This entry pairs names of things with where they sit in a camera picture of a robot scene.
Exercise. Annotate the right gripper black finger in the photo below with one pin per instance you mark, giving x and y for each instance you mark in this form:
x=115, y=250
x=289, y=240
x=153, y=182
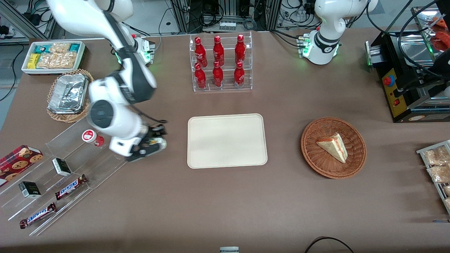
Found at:
x=154, y=151
x=160, y=130

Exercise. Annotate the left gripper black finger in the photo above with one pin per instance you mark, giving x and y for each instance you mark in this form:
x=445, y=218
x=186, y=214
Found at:
x=407, y=84

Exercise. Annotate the green lid yogurt bottle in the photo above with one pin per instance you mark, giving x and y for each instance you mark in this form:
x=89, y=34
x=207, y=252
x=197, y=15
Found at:
x=157, y=142

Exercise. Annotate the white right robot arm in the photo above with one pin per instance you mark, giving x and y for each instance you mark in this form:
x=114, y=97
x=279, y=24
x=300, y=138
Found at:
x=119, y=123

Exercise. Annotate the red gum bottle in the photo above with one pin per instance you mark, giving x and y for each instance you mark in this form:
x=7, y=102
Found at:
x=90, y=137

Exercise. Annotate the beige plastic tray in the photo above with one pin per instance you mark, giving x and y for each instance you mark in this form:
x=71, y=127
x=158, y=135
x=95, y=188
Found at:
x=226, y=140

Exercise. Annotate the tray of snack bags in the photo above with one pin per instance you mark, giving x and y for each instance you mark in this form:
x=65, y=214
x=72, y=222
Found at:
x=422, y=151

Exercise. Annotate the aluminium foil tray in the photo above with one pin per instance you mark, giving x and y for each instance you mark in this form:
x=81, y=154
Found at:
x=68, y=93

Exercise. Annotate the black countertop food warmer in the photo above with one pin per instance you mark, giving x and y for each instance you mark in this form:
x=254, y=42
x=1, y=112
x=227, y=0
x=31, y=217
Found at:
x=390, y=102

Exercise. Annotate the stainless steel pan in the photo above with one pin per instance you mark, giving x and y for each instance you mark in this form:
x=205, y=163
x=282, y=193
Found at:
x=415, y=49

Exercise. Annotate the clear acrylic tiered stand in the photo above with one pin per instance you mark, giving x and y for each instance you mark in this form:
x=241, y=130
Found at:
x=102, y=172

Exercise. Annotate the red cola bottle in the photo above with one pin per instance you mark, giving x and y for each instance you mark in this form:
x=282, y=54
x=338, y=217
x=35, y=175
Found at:
x=218, y=52
x=239, y=75
x=200, y=52
x=200, y=78
x=217, y=76
x=240, y=50

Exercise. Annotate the clear bag of pastries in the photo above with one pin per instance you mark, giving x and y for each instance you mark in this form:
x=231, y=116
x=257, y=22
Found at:
x=436, y=156
x=448, y=203
x=439, y=174
x=447, y=190

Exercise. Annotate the Snickers bar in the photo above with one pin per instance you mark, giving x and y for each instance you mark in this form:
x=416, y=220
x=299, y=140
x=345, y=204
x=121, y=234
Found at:
x=37, y=215
x=71, y=187

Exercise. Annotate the oval wicker basket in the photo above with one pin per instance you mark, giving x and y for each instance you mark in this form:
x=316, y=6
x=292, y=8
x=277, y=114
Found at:
x=66, y=117

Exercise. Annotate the small black box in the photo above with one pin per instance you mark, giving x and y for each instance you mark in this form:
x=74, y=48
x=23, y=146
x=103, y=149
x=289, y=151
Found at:
x=30, y=189
x=62, y=167

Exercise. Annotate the clear acrylic bottle rack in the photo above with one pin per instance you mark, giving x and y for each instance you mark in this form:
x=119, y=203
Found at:
x=228, y=88

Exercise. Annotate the wrapped triangle sandwich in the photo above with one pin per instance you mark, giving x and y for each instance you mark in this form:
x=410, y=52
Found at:
x=334, y=147

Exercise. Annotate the white plastic snack bin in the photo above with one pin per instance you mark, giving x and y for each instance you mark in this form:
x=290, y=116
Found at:
x=81, y=56

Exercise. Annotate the round brown wicker basket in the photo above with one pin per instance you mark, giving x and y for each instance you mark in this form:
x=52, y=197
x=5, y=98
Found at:
x=316, y=158

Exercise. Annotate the teal snack packet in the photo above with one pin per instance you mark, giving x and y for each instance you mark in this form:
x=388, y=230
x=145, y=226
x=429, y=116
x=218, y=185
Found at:
x=41, y=49
x=74, y=48

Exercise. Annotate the red plaid cookie box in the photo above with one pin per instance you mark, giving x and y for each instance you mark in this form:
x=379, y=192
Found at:
x=19, y=163

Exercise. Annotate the large clear cracker bag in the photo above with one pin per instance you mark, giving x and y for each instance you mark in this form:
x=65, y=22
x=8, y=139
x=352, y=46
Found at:
x=56, y=60

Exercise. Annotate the small grey device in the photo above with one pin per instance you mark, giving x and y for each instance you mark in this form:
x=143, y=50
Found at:
x=229, y=250

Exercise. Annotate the white power strip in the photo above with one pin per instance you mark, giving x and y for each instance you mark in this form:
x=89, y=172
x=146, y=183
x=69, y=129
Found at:
x=227, y=25

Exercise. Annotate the small clear cracker bag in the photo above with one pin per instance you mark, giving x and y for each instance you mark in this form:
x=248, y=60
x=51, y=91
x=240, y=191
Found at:
x=59, y=47

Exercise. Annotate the yellow snack packet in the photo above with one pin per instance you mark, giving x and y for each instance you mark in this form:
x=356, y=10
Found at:
x=33, y=60

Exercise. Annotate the blue tape strip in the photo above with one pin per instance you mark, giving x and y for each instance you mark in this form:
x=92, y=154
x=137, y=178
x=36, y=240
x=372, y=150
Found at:
x=441, y=221

